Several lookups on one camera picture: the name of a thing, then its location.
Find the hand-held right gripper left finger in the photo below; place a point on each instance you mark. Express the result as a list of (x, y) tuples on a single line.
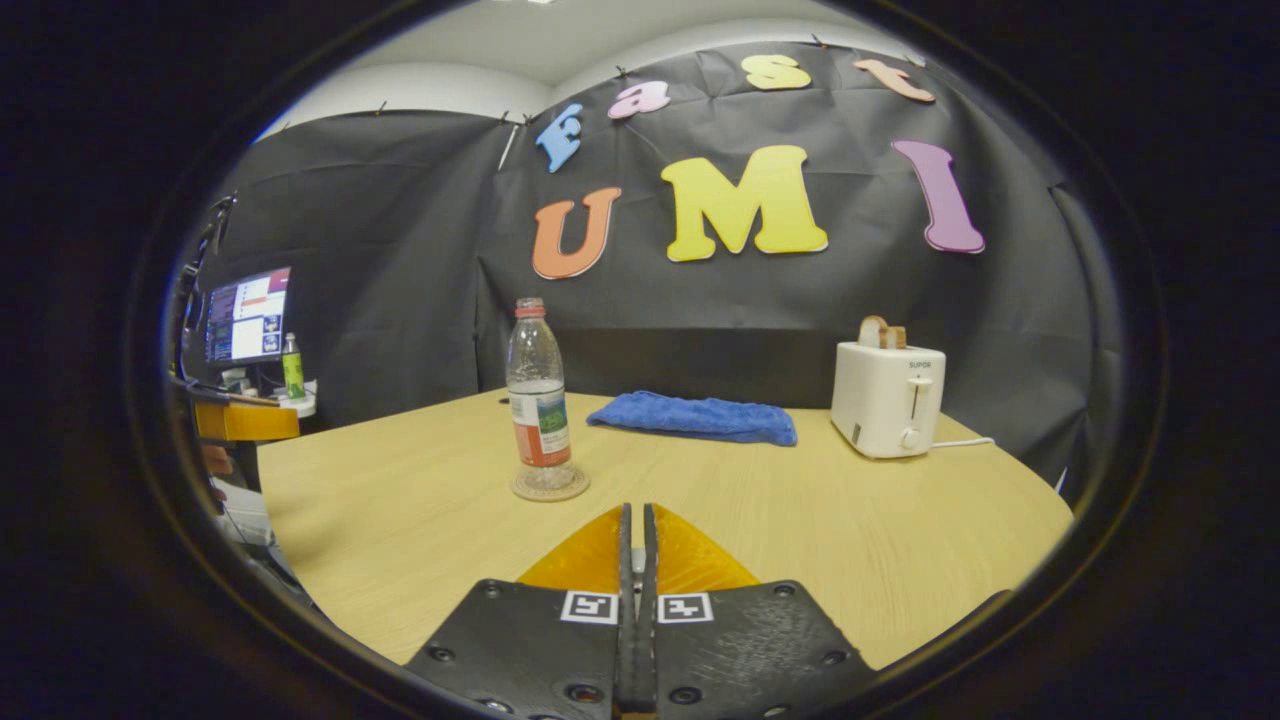
[(540, 650)]

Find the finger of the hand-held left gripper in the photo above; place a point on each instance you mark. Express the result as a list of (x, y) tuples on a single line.
[(250, 420)]

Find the small white side table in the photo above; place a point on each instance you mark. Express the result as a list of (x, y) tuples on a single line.
[(300, 405)]

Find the green bottle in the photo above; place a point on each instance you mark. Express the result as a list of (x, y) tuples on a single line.
[(293, 370)]

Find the round wooden coaster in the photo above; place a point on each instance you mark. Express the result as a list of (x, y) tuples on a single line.
[(550, 488)]

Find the black backdrop cloth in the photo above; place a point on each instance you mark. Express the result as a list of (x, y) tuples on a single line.
[(400, 250)]

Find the computer monitor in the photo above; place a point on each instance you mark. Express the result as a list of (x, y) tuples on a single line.
[(248, 315)]

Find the white toaster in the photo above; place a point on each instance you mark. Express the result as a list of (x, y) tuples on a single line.
[(885, 400)]

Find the blue towel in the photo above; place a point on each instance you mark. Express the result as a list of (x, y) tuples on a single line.
[(700, 417)]

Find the clear plastic water bottle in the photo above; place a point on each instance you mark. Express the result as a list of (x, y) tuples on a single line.
[(540, 420)]

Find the bread slice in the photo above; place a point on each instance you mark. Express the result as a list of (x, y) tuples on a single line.
[(880, 333)]

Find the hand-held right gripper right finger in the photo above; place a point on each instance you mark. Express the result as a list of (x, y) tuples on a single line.
[(740, 650)]

